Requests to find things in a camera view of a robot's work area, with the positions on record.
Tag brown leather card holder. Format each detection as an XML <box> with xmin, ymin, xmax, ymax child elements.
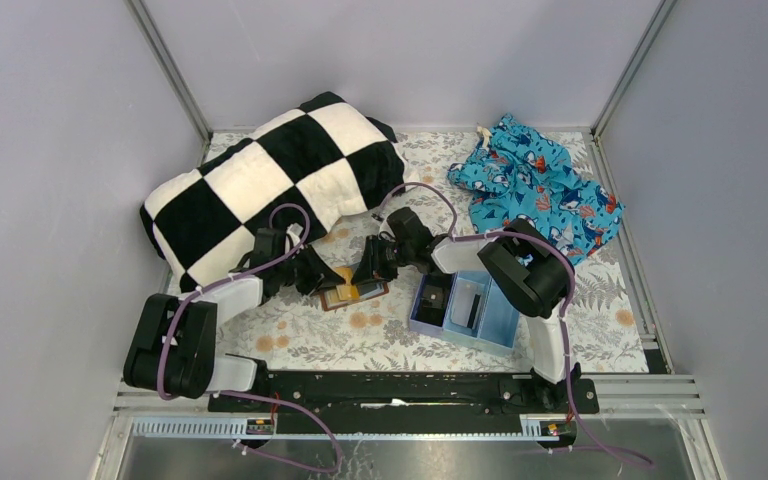
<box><xmin>318</xmin><ymin>282</ymin><xmax>389</xmax><ymax>311</ymax></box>

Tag gold credit card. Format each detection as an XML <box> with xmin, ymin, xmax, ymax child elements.
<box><xmin>335</xmin><ymin>266</ymin><xmax>360</xmax><ymax>302</ymax></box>

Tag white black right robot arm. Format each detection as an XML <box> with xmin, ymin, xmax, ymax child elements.
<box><xmin>351</xmin><ymin>207</ymin><xmax>575</xmax><ymax>384</ymax></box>

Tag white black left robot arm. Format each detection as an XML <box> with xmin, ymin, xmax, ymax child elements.
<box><xmin>123</xmin><ymin>228</ymin><xmax>344</xmax><ymax>399</ymax></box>

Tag black card in purple slot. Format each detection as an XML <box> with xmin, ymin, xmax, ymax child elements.
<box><xmin>414</xmin><ymin>274</ymin><xmax>453</xmax><ymax>327</ymax></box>

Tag white card in middle slot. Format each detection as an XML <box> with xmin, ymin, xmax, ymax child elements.
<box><xmin>448</xmin><ymin>279</ymin><xmax>485</xmax><ymax>329</ymax></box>

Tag purple blue card organizer box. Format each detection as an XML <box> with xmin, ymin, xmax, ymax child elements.
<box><xmin>408</xmin><ymin>271</ymin><xmax>520</xmax><ymax>356</ymax></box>

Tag black white checkered blanket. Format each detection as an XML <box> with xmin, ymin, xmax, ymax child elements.
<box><xmin>139</xmin><ymin>91</ymin><xmax>419</xmax><ymax>292</ymax></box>

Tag blue shark print cloth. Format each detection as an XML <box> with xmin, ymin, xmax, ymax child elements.
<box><xmin>447</xmin><ymin>113</ymin><xmax>624</xmax><ymax>265</ymax></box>

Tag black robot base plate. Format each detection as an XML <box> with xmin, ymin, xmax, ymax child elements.
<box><xmin>208</xmin><ymin>370</ymin><xmax>600</xmax><ymax>427</ymax></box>

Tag slotted grey cable duct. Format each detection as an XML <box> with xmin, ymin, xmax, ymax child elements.
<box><xmin>132</xmin><ymin>412</ymin><xmax>576</xmax><ymax>442</ymax></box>

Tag aluminium frame rails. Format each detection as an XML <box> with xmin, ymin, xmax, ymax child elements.
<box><xmin>89</xmin><ymin>0</ymin><xmax>730</xmax><ymax>480</ymax></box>

